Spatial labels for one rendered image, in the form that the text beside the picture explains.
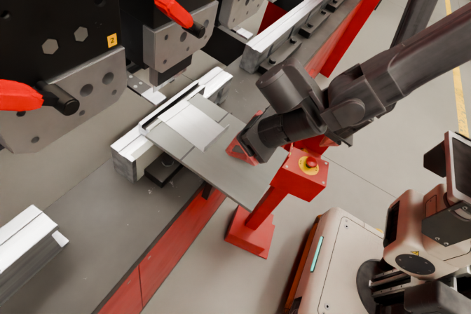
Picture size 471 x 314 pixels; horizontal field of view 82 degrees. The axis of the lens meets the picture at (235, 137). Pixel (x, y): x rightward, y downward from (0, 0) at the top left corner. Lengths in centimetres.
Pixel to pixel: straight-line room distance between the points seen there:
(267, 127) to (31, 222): 41
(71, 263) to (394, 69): 61
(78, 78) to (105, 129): 156
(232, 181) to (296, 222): 124
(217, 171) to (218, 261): 102
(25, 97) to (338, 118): 35
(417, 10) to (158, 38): 62
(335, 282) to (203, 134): 102
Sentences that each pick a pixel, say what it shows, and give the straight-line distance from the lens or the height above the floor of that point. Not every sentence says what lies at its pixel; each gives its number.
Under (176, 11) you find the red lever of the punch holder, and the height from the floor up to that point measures 130.
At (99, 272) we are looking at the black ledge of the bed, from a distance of 61.
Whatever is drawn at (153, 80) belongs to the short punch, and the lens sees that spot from 53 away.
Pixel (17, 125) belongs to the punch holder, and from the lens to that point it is 33.
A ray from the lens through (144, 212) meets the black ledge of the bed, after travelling 64.
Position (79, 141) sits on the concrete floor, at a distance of 185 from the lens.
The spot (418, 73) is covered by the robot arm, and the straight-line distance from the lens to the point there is 42.
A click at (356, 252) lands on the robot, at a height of 28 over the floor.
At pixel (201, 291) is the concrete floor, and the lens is 150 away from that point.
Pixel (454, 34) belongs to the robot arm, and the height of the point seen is 136.
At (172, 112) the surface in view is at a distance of 63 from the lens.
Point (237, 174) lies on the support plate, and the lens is 56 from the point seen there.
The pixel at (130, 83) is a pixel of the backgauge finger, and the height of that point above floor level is 101.
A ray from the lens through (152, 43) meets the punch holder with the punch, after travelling 40.
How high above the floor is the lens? 147
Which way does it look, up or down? 50 degrees down
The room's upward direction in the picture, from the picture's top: 22 degrees clockwise
